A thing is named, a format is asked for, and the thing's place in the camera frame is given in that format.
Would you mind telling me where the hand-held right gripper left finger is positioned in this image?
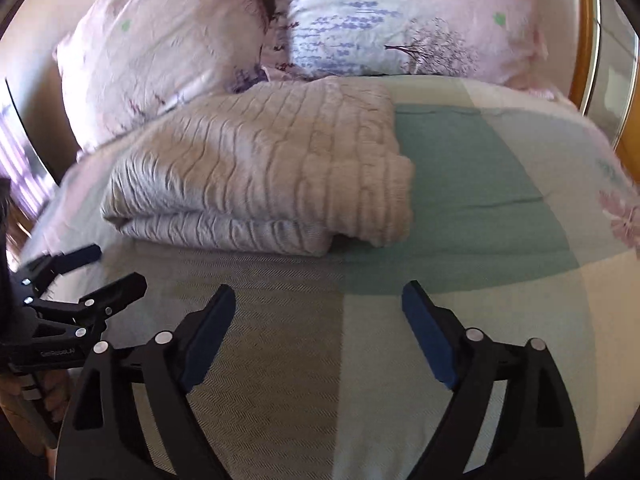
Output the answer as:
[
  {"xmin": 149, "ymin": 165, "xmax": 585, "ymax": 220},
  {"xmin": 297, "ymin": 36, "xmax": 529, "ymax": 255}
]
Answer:
[{"xmin": 54, "ymin": 284, "xmax": 237, "ymax": 480}]

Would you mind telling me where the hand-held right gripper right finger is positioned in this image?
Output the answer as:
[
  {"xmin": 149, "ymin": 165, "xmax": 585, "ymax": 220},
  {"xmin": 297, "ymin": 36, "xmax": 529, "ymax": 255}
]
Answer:
[{"xmin": 401, "ymin": 281, "xmax": 586, "ymax": 480}]

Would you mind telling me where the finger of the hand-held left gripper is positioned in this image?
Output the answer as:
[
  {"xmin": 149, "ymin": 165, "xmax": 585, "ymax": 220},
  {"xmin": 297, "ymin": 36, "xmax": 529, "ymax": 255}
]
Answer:
[
  {"xmin": 9, "ymin": 244, "xmax": 103, "ymax": 295},
  {"xmin": 22, "ymin": 273, "xmax": 148, "ymax": 343}
]

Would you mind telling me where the person's left hand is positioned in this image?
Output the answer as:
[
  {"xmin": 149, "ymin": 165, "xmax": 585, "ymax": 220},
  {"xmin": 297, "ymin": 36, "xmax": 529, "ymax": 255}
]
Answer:
[{"xmin": 0, "ymin": 367, "xmax": 75, "ymax": 425}]

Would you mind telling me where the purple striped curtain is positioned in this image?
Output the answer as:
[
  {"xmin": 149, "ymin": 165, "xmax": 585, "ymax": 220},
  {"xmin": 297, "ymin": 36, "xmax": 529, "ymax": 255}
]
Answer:
[{"xmin": 0, "ymin": 78, "xmax": 62, "ymax": 221}]

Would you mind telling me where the green white checked bed sheet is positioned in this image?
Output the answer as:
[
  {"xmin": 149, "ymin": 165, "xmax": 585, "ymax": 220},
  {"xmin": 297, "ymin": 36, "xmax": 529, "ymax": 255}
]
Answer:
[{"xmin": 20, "ymin": 74, "xmax": 640, "ymax": 480}]

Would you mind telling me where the folded grey quilted blanket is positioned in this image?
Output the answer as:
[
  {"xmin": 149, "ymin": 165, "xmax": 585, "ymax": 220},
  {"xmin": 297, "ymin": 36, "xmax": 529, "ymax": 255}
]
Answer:
[{"xmin": 100, "ymin": 78, "xmax": 417, "ymax": 257}]

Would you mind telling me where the pink floral pillow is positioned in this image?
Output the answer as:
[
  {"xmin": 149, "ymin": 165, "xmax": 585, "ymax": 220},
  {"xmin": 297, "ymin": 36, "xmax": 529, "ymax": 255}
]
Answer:
[{"xmin": 54, "ymin": 0, "xmax": 273, "ymax": 153}]

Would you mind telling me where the white purple floral pillow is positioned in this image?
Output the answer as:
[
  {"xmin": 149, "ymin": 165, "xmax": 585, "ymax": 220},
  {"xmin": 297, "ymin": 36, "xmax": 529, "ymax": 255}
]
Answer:
[{"xmin": 260, "ymin": 0, "xmax": 563, "ymax": 101}]

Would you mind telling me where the wooden bed frame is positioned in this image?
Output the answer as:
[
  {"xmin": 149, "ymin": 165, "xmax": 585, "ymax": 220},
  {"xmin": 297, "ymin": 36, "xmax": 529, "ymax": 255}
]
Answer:
[{"xmin": 567, "ymin": 0, "xmax": 640, "ymax": 186}]

